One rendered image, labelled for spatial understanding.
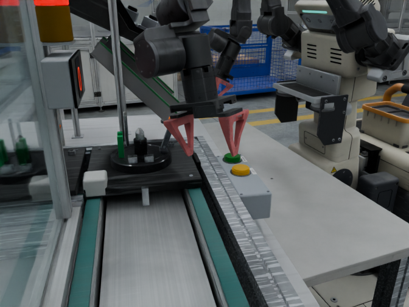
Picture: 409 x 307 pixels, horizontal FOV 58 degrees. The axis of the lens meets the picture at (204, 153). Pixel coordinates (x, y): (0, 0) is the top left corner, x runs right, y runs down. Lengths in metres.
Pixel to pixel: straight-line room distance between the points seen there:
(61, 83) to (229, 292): 0.38
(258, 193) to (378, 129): 0.92
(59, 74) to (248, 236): 0.39
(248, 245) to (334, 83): 0.76
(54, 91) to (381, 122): 1.26
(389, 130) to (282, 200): 0.72
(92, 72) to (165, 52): 4.24
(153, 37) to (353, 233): 0.57
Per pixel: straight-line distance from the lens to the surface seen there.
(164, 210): 0.78
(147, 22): 1.23
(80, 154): 0.95
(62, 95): 0.58
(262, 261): 0.59
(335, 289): 1.61
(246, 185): 0.78
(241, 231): 0.64
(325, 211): 0.93
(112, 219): 0.77
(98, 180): 0.77
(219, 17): 10.06
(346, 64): 1.24
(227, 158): 0.88
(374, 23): 1.05
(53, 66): 0.57
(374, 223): 0.92
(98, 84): 4.85
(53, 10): 0.60
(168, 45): 0.58
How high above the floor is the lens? 1.32
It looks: 23 degrees down
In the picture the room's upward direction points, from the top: straight up
